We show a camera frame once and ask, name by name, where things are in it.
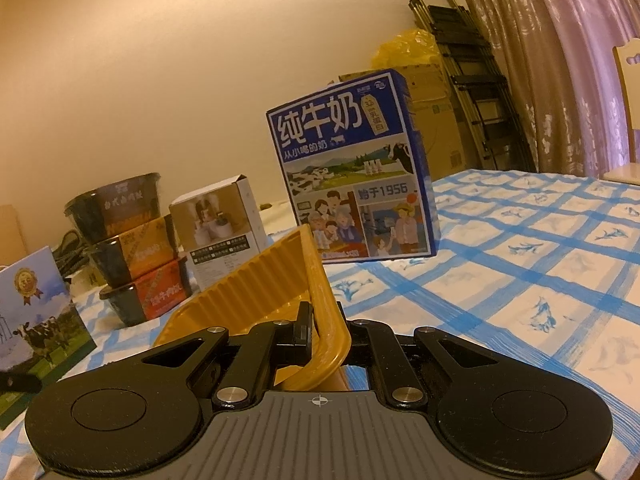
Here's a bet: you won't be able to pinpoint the wooden chair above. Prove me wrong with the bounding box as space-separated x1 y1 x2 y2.
602 37 640 183

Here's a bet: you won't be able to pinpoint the stacked cardboard boxes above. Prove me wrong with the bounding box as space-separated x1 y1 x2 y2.
340 62 482 182

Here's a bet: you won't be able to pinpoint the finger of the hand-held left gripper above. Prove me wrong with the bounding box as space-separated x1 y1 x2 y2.
0 371 44 395

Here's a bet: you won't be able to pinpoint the black folding ladder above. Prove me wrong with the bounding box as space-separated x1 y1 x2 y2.
405 0 538 173

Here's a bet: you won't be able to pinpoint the cow print milk carton box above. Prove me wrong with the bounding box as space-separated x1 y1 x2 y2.
0 246 97 418

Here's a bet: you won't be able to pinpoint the yellow plastic tray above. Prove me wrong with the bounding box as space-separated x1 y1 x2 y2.
152 224 353 392

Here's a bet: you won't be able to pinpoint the black bowl with red label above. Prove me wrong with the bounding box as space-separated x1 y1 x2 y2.
99 257 193 327

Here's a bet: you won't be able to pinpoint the blue checked tablecloth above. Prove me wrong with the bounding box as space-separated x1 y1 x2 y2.
0 167 640 480

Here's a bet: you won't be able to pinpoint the black bowl with orange label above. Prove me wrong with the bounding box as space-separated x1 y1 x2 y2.
82 215 176 286

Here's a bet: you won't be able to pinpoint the small white product box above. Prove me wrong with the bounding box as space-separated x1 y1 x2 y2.
169 175 268 293

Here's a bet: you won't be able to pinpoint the wooden board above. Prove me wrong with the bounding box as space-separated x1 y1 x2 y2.
0 205 29 266

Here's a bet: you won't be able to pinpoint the yellow plastic bag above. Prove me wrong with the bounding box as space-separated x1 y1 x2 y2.
375 29 442 70

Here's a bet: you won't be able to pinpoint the black bowl with dark label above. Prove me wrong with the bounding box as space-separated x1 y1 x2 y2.
64 173 163 243

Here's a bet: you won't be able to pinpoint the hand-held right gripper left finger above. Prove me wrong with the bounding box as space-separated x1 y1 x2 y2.
142 302 317 408

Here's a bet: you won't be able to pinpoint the black cables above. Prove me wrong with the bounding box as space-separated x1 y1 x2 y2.
52 229 95 281

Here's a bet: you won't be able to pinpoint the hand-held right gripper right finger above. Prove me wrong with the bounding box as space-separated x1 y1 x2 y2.
345 317 501 408

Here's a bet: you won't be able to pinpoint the blue illustrated milk carton box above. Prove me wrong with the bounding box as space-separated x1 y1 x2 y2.
266 69 442 265

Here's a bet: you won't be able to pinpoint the pink patterned curtain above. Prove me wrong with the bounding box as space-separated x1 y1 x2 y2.
447 0 640 181

